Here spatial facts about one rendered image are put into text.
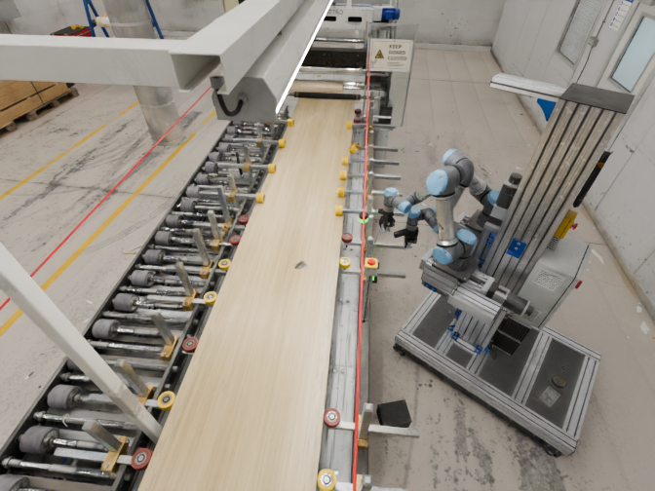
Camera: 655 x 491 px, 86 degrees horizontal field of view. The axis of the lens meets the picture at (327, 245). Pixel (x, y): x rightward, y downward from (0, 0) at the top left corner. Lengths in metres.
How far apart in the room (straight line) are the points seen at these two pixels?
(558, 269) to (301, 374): 1.46
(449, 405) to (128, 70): 2.75
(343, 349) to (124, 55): 1.97
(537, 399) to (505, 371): 0.25
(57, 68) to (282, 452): 1.54
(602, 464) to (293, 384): 2.16
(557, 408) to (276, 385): 1.92
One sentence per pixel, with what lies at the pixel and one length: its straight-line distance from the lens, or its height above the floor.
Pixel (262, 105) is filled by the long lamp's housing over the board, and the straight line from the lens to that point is 0.70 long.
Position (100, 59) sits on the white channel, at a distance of 0.62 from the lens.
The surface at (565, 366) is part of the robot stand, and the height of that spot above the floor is 0.21.
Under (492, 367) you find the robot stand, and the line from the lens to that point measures 2.94.
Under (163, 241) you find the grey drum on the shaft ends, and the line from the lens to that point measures 2.86.
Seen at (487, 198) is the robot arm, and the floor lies 1.24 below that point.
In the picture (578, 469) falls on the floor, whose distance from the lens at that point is 3.13.
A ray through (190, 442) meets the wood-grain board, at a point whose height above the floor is 0.90.
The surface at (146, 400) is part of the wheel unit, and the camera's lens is 2.09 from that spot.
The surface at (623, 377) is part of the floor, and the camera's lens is 3.68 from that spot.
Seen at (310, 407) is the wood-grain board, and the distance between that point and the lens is 1.82.
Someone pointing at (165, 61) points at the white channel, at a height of 2.44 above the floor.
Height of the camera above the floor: 2.59
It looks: 43 degrees down
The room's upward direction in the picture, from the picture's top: straight up
